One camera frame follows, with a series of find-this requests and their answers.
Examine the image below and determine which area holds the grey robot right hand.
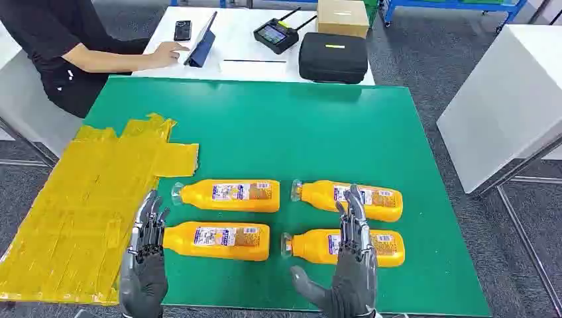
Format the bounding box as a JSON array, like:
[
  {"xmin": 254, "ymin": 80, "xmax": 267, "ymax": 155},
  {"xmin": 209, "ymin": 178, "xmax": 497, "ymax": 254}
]
[{"xmin": 290, "ymin": 184, "xmax": 378, "ymax": 318}]

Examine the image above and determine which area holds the person's right hand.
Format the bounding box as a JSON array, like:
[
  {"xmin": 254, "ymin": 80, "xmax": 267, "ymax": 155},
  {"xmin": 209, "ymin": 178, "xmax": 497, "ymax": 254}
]
[{"xmin": 149, "ymin": 41, "xmax": 190, "ymax": 70}]

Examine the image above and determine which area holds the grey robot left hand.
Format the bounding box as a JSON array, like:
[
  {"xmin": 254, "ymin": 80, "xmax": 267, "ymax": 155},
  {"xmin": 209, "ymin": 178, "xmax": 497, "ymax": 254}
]
[{"xmin": 119, "ymin": 189, "xmax": 171, "ymax": 318}]

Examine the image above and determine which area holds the orange drink bottle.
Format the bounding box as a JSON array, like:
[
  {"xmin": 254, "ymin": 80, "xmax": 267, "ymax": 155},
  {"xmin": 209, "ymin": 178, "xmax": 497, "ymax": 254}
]
[
  {"xmin": 171, "ymin": 179, "xmax": 280, "ymax": 214},
  {"xmin": 280, "ymin": 228, "xmax": 406, "ymax": 268},
  {"xmin": 161, "ymin": 221, "xmax": 271, "ymax": 262},
  {"xmin": 291, "ymin": 179, "xmax": 404, "ymax": 223}
]

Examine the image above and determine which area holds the black smartphone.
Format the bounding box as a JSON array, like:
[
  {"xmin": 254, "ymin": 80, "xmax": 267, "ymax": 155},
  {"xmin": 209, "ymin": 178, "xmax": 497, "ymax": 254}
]
[{"xmin": 174, "ymin": 20, "xmax": 192, "ymax": 42}]

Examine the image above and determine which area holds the tablet with blue cover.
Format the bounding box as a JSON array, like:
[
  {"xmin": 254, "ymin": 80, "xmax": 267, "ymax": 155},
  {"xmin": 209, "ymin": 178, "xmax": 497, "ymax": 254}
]
[{"xmin": 183, "ymin": 11, "xmax": 218, "ymax": 68}]

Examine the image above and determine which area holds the white desk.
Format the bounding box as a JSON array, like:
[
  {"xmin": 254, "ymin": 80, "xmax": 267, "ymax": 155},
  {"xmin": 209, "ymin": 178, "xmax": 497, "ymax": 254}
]
[{"xmin": 131, "ymin": 6, "xmax": 376, "ymax": 86}]

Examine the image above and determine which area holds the black pen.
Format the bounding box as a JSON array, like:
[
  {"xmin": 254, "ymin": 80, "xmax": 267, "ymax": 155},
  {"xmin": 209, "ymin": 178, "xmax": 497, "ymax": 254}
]
[{"xmin": 223, "ymin": 58, "xmax": 287, "ymax": 64}]

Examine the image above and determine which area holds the yellow sheet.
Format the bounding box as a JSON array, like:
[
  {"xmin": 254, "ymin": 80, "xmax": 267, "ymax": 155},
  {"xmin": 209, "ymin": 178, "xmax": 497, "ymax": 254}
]
[{"xmin": 0, "ymin": 113, "xmax": 199, "ymax": 306}]

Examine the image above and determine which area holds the black remote controller with antennas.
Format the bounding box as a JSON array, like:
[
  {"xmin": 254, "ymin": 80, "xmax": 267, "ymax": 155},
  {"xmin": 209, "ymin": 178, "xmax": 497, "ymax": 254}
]
[{"xmin": 253, "ymin": 6, "xmax": 318, "ymax": 55}]

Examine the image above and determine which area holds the person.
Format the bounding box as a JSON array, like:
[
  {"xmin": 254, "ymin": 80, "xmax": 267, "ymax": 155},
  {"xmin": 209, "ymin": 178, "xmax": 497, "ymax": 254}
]
[{"xmin": 0, "ymin": 0, "xmax": 190, "ymax": 119}]

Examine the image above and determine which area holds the white side table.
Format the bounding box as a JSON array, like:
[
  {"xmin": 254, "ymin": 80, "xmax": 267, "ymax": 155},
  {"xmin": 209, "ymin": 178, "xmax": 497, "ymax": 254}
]
[{"xmin": 0, "ymin": 22, "xmax": 84, "ymax": 168}]

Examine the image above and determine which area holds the green mat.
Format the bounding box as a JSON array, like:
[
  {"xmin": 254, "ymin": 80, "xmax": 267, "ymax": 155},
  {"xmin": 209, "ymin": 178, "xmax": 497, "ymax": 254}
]
[{"xmin": 83, "ymin": 76, "xmax": 492, "ymax": 318}]

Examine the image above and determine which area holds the black carrying case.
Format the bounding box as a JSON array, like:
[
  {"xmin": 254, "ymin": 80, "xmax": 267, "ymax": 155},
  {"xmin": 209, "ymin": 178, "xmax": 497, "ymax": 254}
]
[{"xmin": 298, "ymin": 32, "xmax": 368, "ymax": 85}]

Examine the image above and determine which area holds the cardboard box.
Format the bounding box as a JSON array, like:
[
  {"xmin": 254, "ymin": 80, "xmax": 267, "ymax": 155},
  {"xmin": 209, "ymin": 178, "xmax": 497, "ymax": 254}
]
[{"xmin": 317, "ymin": 0, "xmax": 370, "ymax": 40}]

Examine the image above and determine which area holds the green crate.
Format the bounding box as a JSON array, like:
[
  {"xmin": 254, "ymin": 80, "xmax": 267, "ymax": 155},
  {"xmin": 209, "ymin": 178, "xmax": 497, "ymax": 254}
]
[{"xmin": 363, "ymin": 0, "xmax": 379, "ymax": 27}]

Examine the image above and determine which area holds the white table with metal legs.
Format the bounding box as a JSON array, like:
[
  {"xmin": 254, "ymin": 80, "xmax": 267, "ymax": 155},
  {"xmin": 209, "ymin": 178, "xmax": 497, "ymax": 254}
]
[{"xmin": 437, "ymin": 24, "xmax": 562, "ymax": 315}]

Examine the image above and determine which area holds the blue metal rack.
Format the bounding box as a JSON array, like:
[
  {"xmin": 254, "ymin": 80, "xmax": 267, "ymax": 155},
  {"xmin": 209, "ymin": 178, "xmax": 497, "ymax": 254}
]
[{"xmin": 379, "ymin": 0, "xmax": 528, "ymax": 34}]

